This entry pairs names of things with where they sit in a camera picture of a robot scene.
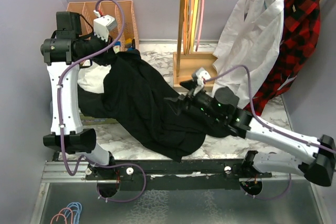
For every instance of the pink hanger on floor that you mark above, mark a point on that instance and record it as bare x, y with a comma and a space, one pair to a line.
65, 215

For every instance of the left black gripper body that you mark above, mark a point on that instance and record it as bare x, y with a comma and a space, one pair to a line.
93, 45

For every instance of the wooden clothes rack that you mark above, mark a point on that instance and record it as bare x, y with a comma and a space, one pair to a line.
185, 64

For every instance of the pink hanger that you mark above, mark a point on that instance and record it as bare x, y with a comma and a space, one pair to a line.
65, 215
200, 23

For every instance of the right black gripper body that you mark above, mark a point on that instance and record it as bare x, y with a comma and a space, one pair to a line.
203, 102

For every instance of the white shirt in basket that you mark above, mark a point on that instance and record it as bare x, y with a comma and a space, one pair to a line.
91, 79

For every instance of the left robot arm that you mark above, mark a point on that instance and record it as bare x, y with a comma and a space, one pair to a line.
62, 54

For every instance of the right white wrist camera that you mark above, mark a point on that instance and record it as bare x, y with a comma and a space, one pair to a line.
200, 76

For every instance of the blue hanger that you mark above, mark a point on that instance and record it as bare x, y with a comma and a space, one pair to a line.
76, 208

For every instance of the orange hanger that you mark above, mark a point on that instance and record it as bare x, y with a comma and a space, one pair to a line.
185, 26

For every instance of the red black plaid shirt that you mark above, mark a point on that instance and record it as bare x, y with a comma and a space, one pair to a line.
299, 40

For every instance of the yellow hanger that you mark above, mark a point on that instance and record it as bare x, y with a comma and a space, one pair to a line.
193, 28

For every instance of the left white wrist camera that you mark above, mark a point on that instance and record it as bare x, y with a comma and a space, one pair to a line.
103, 25

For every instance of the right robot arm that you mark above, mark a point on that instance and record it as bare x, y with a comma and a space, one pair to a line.
307, 156

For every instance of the white hanging shirt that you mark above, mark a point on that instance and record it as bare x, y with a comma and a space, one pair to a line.
249, 40

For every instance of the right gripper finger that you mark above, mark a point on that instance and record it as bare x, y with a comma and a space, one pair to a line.
191, 85
177, 104

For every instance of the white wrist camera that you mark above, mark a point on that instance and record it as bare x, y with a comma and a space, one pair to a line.
103, 25
200, 76

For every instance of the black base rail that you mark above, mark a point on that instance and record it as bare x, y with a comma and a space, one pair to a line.
189, 174

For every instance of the green laundry basket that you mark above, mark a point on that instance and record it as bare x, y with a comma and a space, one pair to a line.
87, 120

